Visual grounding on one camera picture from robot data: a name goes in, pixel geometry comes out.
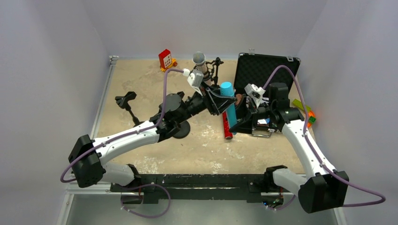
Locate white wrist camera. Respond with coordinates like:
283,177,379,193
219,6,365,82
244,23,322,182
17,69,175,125
245,84,265,107
183,68,204,96

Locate black tripod shock mount stand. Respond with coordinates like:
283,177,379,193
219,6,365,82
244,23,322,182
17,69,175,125
204,57,224,86

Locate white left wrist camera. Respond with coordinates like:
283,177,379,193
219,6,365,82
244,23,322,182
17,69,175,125
183,68,204,96

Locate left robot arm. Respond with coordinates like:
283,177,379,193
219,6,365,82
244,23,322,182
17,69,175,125
68,87,237,188

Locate red toy block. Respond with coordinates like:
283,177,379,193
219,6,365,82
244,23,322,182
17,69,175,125
158,49,178,72

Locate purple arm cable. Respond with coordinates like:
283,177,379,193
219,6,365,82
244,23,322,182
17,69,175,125
262,65,387,208
60,68,187,183

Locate red glitter microphone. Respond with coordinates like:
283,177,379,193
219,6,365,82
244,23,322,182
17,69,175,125
222,112,233,140

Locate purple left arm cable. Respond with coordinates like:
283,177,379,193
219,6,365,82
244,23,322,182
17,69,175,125
60,68,187,183

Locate green orange toy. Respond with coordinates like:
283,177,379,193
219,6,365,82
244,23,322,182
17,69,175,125
292,98,317,128

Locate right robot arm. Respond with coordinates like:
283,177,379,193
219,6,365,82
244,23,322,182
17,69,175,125
230,82,349,213

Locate blue toy microphone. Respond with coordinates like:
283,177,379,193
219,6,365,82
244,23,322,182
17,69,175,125
220,82,237,128

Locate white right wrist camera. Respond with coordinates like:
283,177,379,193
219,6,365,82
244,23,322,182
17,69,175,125
245,84,265,107

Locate black poker chip case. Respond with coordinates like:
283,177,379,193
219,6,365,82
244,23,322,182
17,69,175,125
234,53,304,131

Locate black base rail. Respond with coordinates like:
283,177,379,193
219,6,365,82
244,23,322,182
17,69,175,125
110,165,287,204

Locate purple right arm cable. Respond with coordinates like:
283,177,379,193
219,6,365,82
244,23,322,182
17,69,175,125
262,65,387,208

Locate rhinestone silver microphone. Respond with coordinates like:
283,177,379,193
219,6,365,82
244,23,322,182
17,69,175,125
192,52,208,75

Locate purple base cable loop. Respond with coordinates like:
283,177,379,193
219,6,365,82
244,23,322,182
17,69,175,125
120,184,172,219

